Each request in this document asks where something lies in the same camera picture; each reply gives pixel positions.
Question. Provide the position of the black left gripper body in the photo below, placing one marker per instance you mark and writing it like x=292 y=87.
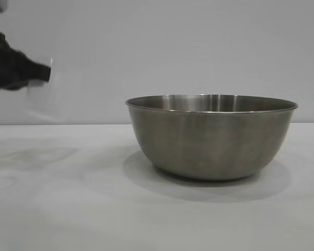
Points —
x=5 y=65

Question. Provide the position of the white tablecloth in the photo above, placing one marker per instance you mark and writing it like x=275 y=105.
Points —
x=146 y=209

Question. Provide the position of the clear plastic measuring cup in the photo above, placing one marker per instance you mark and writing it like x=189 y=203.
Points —
x=39 y=84

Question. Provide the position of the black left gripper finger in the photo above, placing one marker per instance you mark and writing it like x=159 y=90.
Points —
x=39 y=73
x=18 y=86

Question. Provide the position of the stainless steel bowl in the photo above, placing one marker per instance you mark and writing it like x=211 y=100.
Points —
x=209 y=141

